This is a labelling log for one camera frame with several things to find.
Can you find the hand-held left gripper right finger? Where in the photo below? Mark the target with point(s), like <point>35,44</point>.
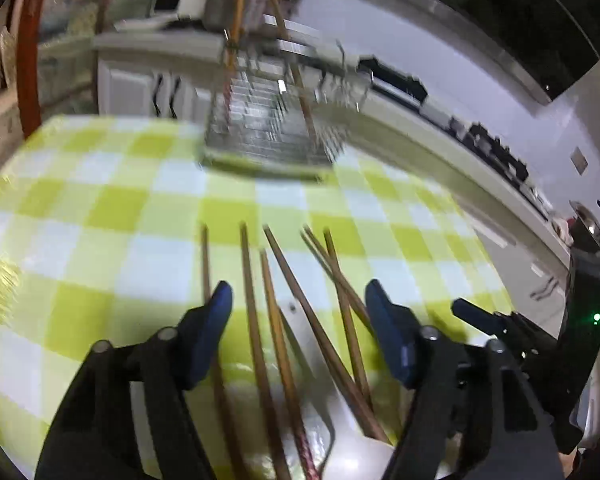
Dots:
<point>390,335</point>

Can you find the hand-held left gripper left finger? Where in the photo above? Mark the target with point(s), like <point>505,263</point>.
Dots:
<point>215,330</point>

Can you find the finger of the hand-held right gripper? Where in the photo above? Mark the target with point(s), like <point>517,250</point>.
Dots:
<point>472,312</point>

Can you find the wooden chopstick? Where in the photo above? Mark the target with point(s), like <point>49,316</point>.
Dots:
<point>295,285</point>
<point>206,260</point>
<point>344,310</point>
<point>252,310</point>
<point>277,15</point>
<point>237,15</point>
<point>271,305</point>
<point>325,265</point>

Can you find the white plastic spoon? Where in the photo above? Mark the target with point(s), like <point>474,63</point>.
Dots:
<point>310,360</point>

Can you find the green checked tablecloth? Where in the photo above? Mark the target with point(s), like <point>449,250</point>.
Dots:
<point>105,260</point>

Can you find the black gas burner grate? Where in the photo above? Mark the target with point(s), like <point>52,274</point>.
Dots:
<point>395,82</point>
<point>495,150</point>

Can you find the black glass cooktop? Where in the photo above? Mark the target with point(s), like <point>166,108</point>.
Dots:
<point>440,115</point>

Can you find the white kitchen counter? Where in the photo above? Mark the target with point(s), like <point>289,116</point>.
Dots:
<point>155,42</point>

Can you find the black range hood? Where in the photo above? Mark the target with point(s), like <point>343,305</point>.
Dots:
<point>480,5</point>

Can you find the small white appliance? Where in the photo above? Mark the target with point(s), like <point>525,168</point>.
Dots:
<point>190,2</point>

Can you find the wall outlet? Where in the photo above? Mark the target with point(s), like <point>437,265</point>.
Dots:
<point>579,160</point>

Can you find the red wooden door frame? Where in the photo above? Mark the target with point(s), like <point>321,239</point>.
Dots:
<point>30,60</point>

